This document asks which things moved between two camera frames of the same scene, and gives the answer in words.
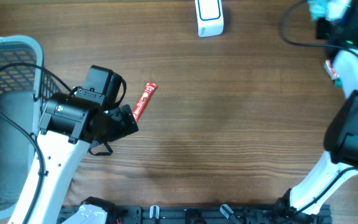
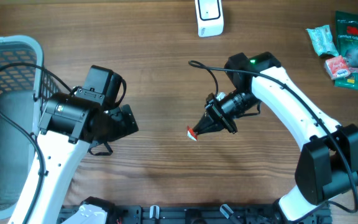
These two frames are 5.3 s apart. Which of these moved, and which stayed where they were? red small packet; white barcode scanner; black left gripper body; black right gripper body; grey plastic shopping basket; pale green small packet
Moved: pale green small packet; black right gripper body; red small packet
Stayed: white barcode scanner; grey plastic shopping basket; black left gripper body
